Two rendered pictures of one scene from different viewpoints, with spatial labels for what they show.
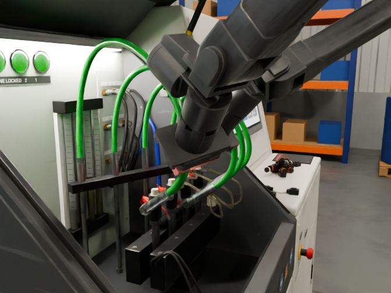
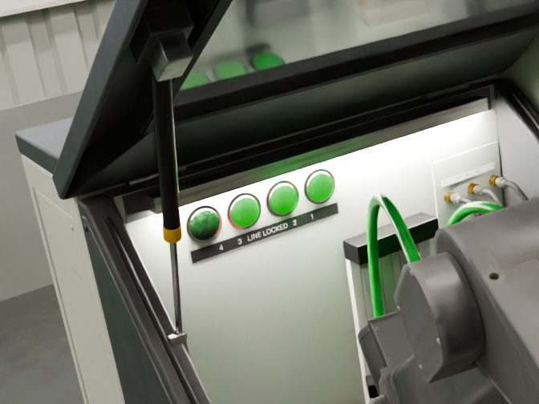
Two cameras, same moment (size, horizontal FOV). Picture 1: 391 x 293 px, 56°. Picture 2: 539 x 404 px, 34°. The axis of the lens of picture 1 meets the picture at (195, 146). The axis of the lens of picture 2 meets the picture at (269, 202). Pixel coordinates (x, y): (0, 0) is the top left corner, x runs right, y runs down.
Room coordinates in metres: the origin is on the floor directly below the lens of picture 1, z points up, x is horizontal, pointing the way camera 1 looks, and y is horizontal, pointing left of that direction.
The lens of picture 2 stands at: (-0.07, -0.36, 1.75)
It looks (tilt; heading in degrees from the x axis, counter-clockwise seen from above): 18 degrees down; 41
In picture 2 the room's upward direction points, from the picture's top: 10 degrees counter-clockwise
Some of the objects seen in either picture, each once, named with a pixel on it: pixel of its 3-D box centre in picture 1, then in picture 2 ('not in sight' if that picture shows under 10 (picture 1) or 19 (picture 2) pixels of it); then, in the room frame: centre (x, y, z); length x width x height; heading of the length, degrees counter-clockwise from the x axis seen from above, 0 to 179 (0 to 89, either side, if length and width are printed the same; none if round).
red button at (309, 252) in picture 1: (306, 253); not in sight; (1.08, -0.35, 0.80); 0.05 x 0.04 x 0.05; 156
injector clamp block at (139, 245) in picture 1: (179, 250); not in sight; (0.88, 0.04, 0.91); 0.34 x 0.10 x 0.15; 156
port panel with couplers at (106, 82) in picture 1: (117, 124); (480, 247); (1.10, 0.23, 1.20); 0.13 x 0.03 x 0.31; 156
